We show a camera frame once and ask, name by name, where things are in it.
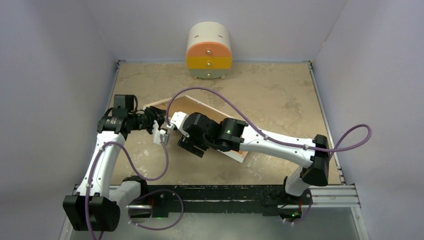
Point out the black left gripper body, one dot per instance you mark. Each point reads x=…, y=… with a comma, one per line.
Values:
x=145, y=121

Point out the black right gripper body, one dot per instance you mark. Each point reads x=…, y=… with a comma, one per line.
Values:
x=189, y=144

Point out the brown cardboard backing board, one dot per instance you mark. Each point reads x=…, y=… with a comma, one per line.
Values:
x=205, y=112

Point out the wooden picture frame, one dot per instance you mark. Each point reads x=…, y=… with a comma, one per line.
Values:
x=185, y=101

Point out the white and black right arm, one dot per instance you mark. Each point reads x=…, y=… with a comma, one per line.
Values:
x=310, y=154

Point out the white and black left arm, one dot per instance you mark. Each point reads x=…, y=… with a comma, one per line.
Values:
x=106, y=155

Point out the small colourful drawer cabinet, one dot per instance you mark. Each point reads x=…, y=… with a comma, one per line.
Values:
x=208, y=53

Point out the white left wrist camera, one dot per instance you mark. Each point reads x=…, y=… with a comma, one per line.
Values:
x=160, y=133

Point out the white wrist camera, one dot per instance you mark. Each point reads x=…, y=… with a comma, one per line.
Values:
x=177, y=121
x=160, y=133

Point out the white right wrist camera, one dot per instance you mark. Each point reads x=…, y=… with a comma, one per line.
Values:
x=177, y=121

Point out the black and aluminium base rail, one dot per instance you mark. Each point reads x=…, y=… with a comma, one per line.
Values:
x=161, y=200

